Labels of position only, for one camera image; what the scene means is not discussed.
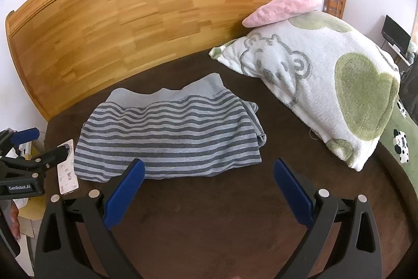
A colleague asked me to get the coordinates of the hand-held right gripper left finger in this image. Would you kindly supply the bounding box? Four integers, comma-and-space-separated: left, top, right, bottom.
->
34, 159, 146, 279

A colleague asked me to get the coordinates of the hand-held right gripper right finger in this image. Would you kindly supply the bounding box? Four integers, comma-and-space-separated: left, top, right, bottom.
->
274, 158, 383, 279

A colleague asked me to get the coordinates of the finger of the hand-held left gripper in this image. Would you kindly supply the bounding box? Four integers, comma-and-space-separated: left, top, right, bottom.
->
0, 128, 40, 157
0, 145, 68, 175

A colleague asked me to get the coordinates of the grey striped zip hoodie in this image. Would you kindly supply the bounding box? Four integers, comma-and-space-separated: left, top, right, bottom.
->
73, 73, 266, 183

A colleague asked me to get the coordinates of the white green fleece pillow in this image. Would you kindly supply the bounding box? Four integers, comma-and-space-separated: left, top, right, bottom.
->
209, 10, 402, 172

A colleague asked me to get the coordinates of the green panda print blanket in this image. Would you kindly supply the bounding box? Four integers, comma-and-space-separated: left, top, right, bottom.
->
379, 96, 418, 181

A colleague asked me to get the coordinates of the wooden headboard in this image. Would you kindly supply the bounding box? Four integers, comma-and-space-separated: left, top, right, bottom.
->
5, 0, 308, 121

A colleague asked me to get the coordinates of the white desk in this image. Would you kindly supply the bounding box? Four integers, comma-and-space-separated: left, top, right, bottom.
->
382, 40, 418, 66

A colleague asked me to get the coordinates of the pink fleece pillow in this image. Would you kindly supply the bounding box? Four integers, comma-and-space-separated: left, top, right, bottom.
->
242, 0, 322, 29

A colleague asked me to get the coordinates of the black monitor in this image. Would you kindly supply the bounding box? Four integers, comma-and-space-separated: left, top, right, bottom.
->
381, 15, 411, 55

